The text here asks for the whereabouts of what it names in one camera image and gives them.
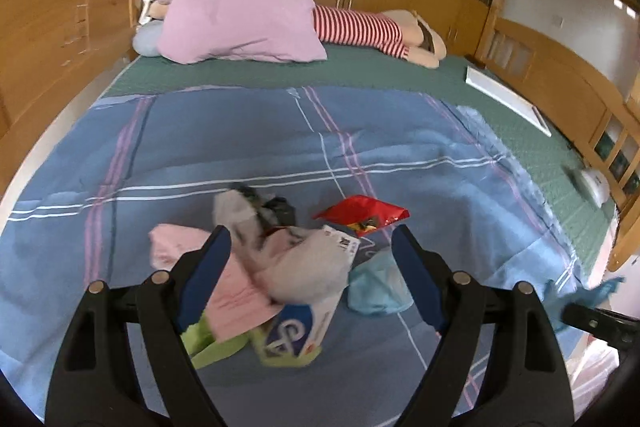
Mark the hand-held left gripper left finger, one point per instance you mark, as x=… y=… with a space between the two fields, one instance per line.
x=205 y=277

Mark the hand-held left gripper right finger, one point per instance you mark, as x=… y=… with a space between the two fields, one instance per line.
x=417 y=279

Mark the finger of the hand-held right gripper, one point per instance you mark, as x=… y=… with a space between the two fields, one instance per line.
x=600 y=324

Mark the pink wrapper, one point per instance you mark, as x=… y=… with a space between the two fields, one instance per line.
x=235 y=302

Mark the light blue wrapper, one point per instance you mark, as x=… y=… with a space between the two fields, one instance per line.
x=375 y=287

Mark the light green wrapper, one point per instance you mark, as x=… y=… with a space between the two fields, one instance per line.
x=220 y=349

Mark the red snack bag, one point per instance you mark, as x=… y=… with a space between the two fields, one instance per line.
x=360 y=212

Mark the dark green snack bag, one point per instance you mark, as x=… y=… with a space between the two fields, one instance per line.
x=277 y=209

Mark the blue checked sheet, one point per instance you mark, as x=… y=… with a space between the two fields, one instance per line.
x=200 y=147

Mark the white massage pillow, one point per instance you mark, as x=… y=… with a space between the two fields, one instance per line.
x=595 y=184

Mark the white flat board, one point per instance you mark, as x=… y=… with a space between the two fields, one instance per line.
x=500 y=92

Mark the green bed mat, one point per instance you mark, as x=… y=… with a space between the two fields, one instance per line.
x=350 y=74

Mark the light blue cushion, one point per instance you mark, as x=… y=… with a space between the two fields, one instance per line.
x=147 y=41

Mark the striped plush toy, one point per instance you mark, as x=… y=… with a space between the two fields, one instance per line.
x=360 y=29

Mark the pink pillow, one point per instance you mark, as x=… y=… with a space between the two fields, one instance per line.
x=240 y=17

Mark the wooden bunk bed frame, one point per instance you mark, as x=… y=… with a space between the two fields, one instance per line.
x=50 y=7

